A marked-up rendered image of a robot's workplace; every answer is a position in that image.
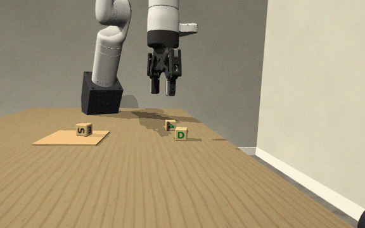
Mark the wooden letter block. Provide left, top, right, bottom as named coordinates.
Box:
left=76, top=123, right=93, bottom=137
left=175, top=127, right=188, bottom=141
left=165, top=120, right=176, bottom=131

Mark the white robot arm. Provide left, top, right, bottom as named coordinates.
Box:
left=92, top=0, right=198, bottom=87

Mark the tan square mat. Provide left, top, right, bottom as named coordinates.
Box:
left=32, top=130, right=110, bottom=146

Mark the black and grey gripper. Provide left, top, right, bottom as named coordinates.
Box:
left=147, top=30, right=182, bottom=96

